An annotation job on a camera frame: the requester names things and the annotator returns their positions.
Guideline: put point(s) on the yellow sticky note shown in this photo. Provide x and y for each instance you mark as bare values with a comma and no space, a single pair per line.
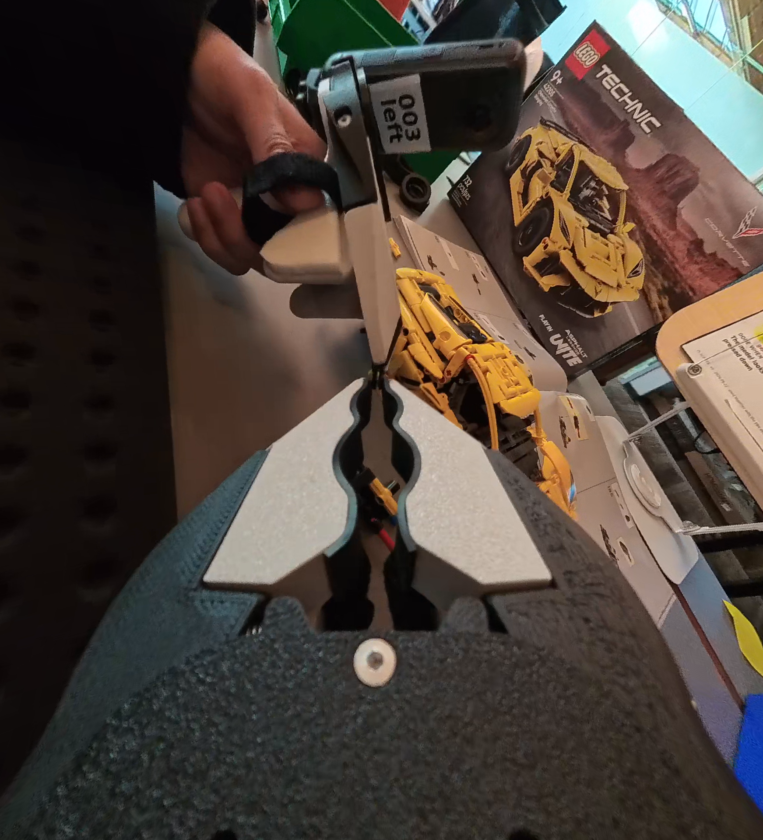
749,643

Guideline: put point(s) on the green plastic bin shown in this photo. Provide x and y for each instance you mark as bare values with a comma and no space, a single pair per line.
329,33

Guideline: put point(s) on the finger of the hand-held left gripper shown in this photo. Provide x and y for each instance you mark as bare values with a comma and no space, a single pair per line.
375,275

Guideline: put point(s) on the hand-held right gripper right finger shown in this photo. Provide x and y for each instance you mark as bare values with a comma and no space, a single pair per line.
473,518

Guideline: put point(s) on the black toy connector piece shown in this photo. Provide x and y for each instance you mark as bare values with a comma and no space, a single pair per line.
378,379

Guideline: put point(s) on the yellow black toy connector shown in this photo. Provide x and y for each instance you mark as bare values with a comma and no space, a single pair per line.
381,489

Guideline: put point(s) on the yellow toy brick car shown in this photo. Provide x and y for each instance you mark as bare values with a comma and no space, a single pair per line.
473,367

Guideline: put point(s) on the person's black trouser leg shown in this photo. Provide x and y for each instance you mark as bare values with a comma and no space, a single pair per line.
59,394

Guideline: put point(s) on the person's left forearm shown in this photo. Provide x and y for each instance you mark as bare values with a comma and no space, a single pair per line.
59,65

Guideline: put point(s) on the wooden board document stand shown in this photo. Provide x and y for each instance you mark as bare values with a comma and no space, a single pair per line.
749,367

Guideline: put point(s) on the black printed toy box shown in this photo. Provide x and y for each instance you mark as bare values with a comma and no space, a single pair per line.
617,197

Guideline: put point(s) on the open instruction booklet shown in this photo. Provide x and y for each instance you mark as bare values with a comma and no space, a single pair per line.
486,289

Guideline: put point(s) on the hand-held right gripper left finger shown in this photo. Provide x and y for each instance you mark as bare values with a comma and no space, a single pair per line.
276,512

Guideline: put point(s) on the person's left hand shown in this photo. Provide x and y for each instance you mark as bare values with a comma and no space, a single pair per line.
237,111

